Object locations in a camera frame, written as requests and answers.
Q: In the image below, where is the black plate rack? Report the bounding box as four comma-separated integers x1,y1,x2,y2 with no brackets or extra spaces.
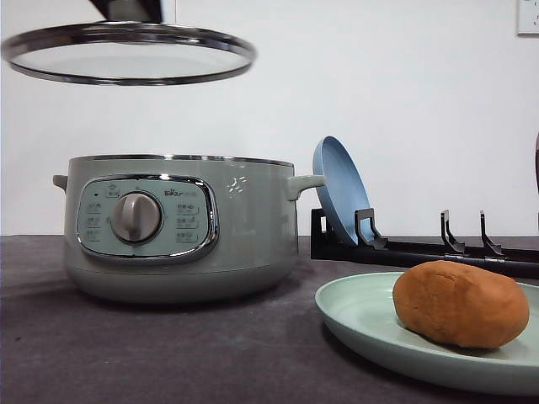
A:
310,208,539,279

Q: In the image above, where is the blue plate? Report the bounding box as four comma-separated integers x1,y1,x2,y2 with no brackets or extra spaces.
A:
312,136,375,245

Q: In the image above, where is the white wall socket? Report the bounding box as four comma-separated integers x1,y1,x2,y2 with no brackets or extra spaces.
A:
162,0,176,24
515,0,539,40

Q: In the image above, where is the glass steamer lid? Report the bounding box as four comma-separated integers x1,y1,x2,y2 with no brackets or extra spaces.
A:
3,0,257,85

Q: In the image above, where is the dark red plate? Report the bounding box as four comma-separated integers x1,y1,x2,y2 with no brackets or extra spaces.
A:
535,131,539,236

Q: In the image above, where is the white wall socket right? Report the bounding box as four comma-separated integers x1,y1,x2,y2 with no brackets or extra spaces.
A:
515,0,539,40

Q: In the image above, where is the white wall socket left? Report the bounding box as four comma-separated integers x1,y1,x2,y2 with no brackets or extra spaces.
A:
162,0,176,24

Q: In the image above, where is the green electric steamer pot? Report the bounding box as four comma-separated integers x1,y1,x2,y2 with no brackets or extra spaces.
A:
53,154,326,305

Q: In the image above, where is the brown potato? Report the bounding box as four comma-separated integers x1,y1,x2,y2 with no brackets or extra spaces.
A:
392,260,530,349

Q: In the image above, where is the green plate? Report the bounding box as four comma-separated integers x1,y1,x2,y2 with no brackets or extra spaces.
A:
314,272,539,396

